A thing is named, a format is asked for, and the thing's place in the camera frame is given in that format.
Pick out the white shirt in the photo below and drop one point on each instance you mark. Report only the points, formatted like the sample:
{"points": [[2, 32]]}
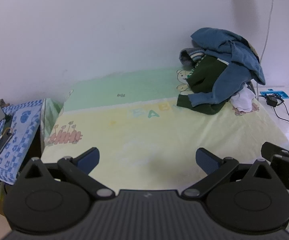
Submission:
{"points": [[243, 100]]}

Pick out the blue knit sweater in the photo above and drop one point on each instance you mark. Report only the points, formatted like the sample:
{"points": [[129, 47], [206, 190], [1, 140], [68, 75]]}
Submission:
{"points": [[234, 62]]}

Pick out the dark green sweater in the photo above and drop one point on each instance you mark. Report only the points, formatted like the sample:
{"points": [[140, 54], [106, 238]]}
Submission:
{"points": [[204, 80]]}

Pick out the pale green cloth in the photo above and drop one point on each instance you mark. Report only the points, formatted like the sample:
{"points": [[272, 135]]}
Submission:
{"points": [[50, 115]]}

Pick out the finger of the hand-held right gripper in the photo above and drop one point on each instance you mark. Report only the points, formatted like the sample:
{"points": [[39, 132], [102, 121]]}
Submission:
{"points": [[272, 150]]}

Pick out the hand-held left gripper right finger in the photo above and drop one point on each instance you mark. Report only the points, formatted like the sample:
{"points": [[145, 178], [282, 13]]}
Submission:
{"points": [[205, 160]]}

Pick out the blue floral cloth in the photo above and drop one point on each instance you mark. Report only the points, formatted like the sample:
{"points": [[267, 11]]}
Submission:
{"points": [[22, 135]]}

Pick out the grey striped knit garment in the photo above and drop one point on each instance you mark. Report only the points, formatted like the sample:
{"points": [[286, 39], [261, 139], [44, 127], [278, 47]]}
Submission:
{"points": [[192, 55]]}

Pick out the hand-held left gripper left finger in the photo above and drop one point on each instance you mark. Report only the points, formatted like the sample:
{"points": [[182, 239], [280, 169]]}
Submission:
{"points": [[88, 158]]}

